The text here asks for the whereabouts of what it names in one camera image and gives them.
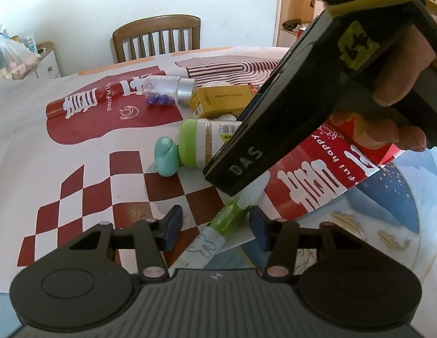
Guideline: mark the dark brown shoes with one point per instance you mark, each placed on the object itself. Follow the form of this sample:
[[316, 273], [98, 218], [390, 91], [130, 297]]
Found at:
[[292, 24]]

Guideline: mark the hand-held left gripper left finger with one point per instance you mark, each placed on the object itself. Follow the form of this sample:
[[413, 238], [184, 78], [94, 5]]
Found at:
[[173, 227]]

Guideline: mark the clear bottle purple beads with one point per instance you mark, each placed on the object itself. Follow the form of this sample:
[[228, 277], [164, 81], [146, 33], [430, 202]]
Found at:
[[169, 88]]

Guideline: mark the white bottle green cap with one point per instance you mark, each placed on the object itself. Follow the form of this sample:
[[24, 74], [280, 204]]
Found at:
[[204, 141]]

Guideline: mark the white tube pack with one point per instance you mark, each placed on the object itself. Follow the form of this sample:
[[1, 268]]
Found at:
[[32, 45]]

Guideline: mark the red white printed tablecloth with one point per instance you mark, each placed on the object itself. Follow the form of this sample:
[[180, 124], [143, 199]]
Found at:
[[28, 148]]

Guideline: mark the red cardboard box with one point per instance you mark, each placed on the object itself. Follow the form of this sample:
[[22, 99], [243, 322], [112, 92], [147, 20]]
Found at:
[[389, 155]]

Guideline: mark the teal small bottle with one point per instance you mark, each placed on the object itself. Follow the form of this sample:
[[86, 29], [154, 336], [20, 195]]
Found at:
[[167, 158]]

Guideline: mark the blue toy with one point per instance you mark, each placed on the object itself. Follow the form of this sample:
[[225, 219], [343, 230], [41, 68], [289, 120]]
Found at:
[[5, 35]]

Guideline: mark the wooden chair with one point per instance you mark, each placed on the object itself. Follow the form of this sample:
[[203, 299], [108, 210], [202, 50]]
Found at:
[[155, 23]]

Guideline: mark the person's right hand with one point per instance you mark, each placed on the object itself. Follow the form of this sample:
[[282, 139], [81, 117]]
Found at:
[[401, 70]]

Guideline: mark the yellow cardboard box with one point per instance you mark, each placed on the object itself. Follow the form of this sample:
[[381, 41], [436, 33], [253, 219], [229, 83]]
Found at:
[[222, 100]]

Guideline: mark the clear plastic bag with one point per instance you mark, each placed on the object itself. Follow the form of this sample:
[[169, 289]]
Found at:
[[10, 56]]

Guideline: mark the green white tube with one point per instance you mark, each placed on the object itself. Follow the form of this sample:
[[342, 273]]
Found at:
[[227, 218]]

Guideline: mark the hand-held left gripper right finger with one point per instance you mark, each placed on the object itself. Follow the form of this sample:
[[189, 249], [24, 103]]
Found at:
[[259, 229]]

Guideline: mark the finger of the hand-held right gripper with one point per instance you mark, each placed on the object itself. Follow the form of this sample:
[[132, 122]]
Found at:
[[250, 107]]

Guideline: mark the white drawer cabinet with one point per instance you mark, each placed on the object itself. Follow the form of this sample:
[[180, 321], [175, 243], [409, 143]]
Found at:
[[49, 65]]

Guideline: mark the orange toy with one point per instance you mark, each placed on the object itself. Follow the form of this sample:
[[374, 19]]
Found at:
[[254, 91]]

